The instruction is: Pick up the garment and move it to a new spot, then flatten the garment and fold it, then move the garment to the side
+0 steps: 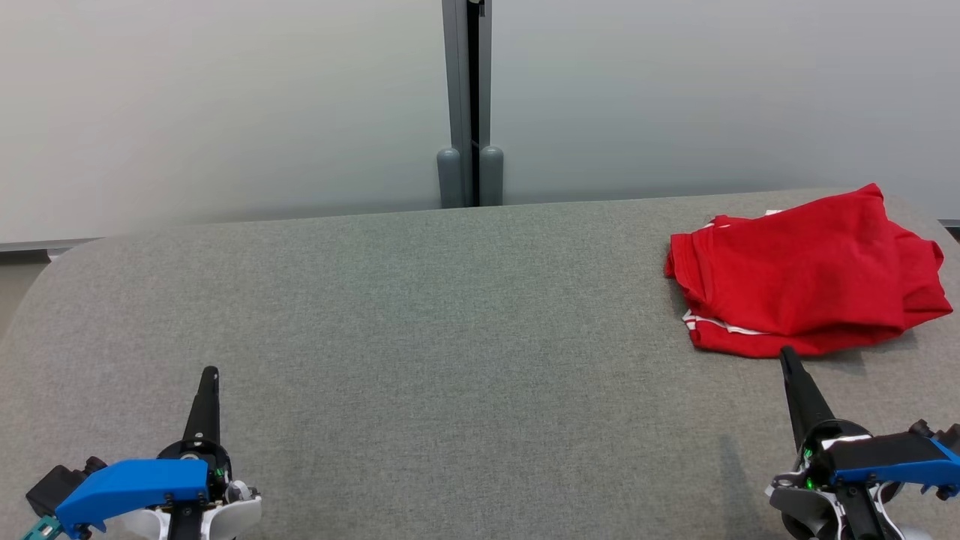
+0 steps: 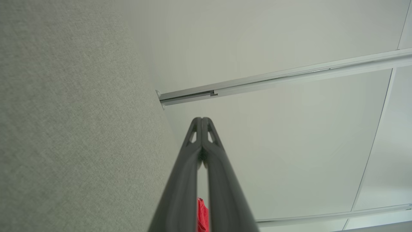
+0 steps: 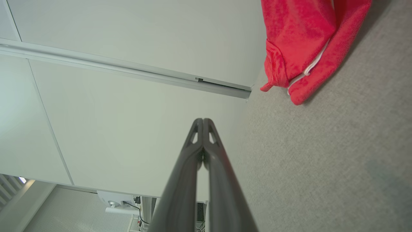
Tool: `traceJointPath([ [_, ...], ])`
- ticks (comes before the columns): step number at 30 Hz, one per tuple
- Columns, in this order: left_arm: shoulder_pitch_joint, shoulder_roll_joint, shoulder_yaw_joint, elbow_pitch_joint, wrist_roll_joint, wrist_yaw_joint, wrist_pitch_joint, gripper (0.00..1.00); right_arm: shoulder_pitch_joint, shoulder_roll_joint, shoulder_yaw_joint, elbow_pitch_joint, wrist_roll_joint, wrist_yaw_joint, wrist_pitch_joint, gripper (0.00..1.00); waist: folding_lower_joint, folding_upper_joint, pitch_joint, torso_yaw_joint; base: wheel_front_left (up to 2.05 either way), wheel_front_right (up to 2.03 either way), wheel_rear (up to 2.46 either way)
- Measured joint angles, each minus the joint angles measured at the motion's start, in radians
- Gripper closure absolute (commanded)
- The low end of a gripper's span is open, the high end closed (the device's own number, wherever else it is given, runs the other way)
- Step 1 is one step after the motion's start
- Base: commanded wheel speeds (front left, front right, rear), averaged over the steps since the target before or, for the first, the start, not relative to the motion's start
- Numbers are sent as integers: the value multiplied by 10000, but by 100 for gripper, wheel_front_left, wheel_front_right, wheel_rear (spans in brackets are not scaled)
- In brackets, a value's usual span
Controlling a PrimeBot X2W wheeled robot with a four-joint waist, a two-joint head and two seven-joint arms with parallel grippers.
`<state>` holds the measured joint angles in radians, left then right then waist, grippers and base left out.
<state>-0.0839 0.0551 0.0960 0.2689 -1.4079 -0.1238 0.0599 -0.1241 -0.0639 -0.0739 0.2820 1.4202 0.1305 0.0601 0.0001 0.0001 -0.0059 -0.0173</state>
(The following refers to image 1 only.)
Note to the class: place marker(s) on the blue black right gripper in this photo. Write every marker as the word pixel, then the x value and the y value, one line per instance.
pixel 885 457

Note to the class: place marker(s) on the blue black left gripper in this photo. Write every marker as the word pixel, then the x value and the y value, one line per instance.
pixel 127 487

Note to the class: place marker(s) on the red white basketball jersey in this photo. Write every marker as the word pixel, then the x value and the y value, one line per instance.
pixel 787 277

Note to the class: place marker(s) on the red shorts white waistband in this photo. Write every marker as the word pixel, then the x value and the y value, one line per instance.
pixel 926 285

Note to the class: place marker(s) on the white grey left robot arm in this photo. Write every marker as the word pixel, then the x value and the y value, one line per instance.
pixel 225 514

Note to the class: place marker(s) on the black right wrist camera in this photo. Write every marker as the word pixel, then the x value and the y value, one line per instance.
pixel 941 435

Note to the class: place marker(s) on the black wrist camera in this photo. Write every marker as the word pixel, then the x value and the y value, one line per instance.
pixel 56 480
pixel 941 435

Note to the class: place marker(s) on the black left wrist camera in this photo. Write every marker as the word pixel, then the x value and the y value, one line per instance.
pixel 56 480

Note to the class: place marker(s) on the grey partition post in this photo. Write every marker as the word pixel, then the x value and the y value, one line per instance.
pixel 470 90

